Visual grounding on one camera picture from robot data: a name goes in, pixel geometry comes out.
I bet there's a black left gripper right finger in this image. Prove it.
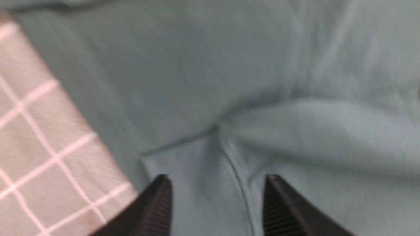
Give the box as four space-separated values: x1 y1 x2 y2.
262 174 353 236

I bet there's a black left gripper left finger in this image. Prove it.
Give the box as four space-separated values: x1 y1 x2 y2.
91 174 173 236

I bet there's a green long-sleeve top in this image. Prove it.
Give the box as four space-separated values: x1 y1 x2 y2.
1 0 419 236

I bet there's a grey checkered tablecloth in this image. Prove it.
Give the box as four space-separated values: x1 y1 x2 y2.
0 12 137 236

